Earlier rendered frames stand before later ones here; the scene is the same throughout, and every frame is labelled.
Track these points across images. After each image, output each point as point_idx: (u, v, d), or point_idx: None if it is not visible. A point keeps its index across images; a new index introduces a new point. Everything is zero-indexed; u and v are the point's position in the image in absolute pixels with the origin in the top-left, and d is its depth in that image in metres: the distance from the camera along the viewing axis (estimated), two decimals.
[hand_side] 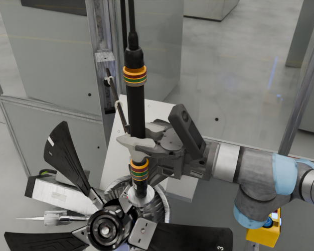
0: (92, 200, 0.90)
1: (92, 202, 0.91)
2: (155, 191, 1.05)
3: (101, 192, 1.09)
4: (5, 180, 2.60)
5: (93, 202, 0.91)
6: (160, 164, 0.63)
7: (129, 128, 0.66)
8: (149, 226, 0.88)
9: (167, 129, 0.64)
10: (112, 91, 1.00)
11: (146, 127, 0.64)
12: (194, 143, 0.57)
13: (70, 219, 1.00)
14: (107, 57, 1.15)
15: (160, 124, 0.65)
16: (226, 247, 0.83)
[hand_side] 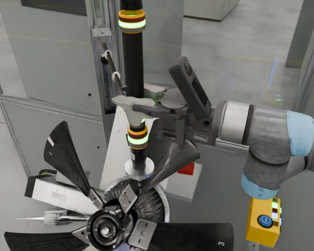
0: (92, 200, 0.90)
1: (92, 202, 0.91)
2: (155, 191, 1.05)
3: (101, 192, 1.09)
4: (5, 180, 2.60)
5: (93, 202, 0.91)
6: (161, 127, 0.57)
7: (126, 89, 0.60)
8: (149, 227, 0.88)
9: (168, 89, 0.58)
10: (109, 64, 0.94)
11: (145, 88, 0.58)
12: (198, 100, 0.51)
13: (70, 219, 1.00)
14: (104, 32, 1.09)
15: (160, 84, 0.59)
16: (227, 242, 0.82)
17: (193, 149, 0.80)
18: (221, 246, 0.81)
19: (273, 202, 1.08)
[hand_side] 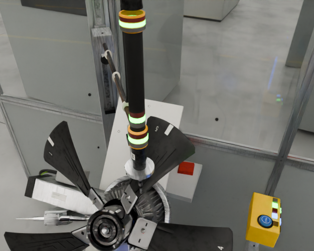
0: (127, 195, 0.88)
1: (125, 196, 0.88)
2: (155, 191, 1.05)
3: (101, 192, 1.09)
4: (5, 180, 2.60)
5: (125, 197, 0.88)
6: None
7: None
8: None
9: None
10: (109, 64, 0.94)
11: None
12: None
13: (70, 219, 1.00)
14: (104, 32, 1.09)
15: None
16: None
17: None
18: None
19: (273, 202, 1.08)
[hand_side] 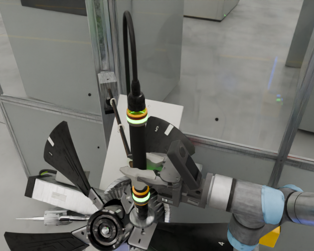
0: (127, 195, 0.88)
1: (125, 196, 0.88)
2: (155, 191, 1.05)
3: (101, 192, 1.09)
4: (5, 180, 2.60)
5: (125, 197, 0.88)
6: (160, 192, 0.69)
7: (131, 158, 0.72)
8: None
9: (166, 160, 0.70)
10: (115, 114, 1.06)
11: (147, 158, 0.70)
12: (190, 176, 0.63)
13: (70, 219, 1.00)
14: (109, 77, 1.21)
15: (160, 154, 0.71)
16: None
17: None
18: None
19: None
